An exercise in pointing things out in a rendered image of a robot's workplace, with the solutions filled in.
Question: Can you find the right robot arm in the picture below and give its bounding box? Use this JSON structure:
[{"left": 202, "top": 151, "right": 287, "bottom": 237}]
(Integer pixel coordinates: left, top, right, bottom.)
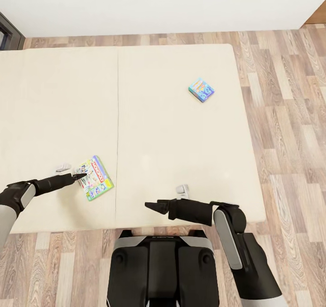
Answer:
[{"left": 144, "top": 184, "right": 288, "bottom": 307}]

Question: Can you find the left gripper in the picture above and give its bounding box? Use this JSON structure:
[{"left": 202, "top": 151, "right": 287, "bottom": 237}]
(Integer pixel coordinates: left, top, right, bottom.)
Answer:
[{"left": 45, "top": 173, "right": 87, "bottom": 192}]

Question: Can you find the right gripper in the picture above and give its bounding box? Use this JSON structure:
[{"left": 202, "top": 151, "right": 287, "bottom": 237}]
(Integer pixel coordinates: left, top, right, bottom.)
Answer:
[{"left": 144, "top": 198, "right": 199, "bottom": 223}]

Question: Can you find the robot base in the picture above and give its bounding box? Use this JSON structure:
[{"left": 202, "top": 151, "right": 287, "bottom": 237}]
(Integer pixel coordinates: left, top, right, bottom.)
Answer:
[{"left": 106, "top": 230, "right": 220, "bottom": 307}]

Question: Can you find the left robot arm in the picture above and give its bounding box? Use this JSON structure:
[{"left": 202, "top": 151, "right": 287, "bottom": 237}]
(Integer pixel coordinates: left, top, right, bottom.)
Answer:
[{"left": 0, "top": 163, "right": 87, "bottom": 255}]

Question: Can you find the board game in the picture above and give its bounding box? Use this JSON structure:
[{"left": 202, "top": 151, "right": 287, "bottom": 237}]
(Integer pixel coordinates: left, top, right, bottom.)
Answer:
[
  {"left": 74, "top": 155, "right": 113, "bottom": 201},
  {"left": 188, "top": 77, "right": 215, "bottom": 103}
]

